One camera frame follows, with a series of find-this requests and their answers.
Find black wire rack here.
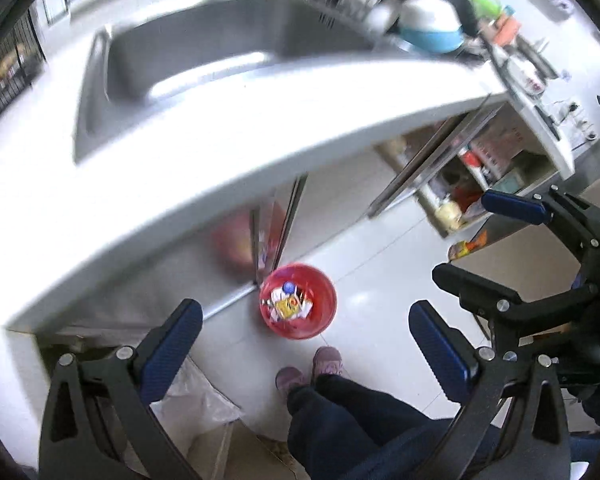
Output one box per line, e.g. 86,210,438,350
0,10,49,131

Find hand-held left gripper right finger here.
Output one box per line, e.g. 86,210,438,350
408,300,573,480

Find open cabinet door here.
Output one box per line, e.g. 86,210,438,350
367,95,506,219

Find red plastic bin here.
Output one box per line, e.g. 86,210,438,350
259,263,338,342

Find ginger root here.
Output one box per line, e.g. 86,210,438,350
0,42,31,104

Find person's navy trousers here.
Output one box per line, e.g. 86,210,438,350
286,374,501,480

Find person's right purple shoe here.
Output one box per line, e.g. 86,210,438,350
312,346,344,378

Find stainless steel cabinet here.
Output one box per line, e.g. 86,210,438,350
40,175,311,342

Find red and white carton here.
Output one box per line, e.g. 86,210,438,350
472,120,536,173

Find yellow orange snack packet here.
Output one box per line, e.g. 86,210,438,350
447,230,491,261

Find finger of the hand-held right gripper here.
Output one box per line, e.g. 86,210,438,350
481,186,600,262
431,263,600,351

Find green cup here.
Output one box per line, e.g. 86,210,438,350
469,0,504,20

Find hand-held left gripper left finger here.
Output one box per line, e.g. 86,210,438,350
39,298,204,480

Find stainless steel pot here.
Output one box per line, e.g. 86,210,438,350
350,0,401,36

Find stainless steel sink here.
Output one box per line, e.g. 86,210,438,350
72,0,397,166

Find white and blue bowl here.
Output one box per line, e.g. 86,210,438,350
397,0,466,56

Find white plastic bag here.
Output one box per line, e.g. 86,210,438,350
155,355,244,442

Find green box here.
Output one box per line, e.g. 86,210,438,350
495,167,531,196

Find person's left purple shoe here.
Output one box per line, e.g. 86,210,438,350
275,366,307,395

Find red bag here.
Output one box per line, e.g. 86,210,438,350
452,185,486,211

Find person's purple shoe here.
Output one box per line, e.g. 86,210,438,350
312,346,344,378
275,366,307,395

